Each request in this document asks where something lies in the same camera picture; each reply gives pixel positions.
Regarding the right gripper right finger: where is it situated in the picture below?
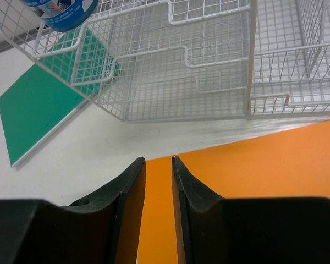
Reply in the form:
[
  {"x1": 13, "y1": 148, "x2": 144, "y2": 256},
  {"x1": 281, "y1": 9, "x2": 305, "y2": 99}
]
[{"x1": 172, "y1": 156, "x2": 330, "y2": 263}]

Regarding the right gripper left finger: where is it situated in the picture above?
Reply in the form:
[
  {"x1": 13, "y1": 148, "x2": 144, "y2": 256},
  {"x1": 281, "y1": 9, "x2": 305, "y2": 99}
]
[{"x1": 0, "y1": 157, "x2": 146, "y2": 263}]

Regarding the orange notebook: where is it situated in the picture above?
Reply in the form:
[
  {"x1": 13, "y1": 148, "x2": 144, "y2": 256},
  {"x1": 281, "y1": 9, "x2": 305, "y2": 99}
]
[{"x1": 138, "y1": 121, "x2": 330, "y2": 263}]

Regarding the blue tape roll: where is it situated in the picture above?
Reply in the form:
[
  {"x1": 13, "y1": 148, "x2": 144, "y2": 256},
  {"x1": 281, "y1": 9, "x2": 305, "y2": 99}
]
[{"x1": 21, "y1": 0, "x2": 98, "y2": 32}]

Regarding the green notebook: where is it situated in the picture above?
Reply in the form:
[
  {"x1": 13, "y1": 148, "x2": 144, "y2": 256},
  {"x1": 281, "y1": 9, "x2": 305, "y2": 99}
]
[{"x1": 0, "y1": 29, "x2": 122, "y2": 168}]

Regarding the white wire rack organizer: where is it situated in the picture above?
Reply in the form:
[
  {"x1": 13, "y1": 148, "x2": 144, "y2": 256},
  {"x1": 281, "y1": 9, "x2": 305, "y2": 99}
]
[{"x1": 0, "y1": 1, "x2": 330, "y2": 123}]

